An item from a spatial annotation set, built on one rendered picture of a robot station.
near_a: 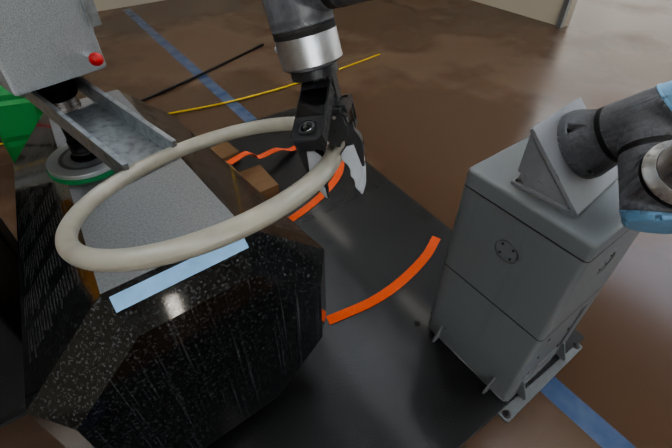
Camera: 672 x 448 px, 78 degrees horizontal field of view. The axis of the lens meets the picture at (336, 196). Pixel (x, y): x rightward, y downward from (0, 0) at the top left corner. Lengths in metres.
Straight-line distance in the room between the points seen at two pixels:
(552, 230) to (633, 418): 0.98
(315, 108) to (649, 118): 0.80
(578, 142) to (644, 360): 1.19
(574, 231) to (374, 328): 0.97
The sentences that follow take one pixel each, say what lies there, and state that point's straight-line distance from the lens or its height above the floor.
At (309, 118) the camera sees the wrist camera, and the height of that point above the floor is 1.30.
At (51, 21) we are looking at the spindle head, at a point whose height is 1.28.
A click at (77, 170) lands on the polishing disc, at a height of 0.89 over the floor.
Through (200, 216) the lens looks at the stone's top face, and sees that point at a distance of 1.14.
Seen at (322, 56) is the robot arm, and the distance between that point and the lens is 0.59.
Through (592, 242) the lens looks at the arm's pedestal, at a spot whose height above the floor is 0.85.
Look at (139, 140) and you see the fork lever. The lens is 1.06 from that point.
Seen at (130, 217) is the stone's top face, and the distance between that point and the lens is 1.20.
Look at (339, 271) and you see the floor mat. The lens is 2.03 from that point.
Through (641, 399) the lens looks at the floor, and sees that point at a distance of 2.07.
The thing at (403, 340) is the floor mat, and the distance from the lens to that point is 1.84.
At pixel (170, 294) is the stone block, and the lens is 1.05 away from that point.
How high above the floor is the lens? 1.58
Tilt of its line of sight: 40 degrees down
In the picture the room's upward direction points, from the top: straight up
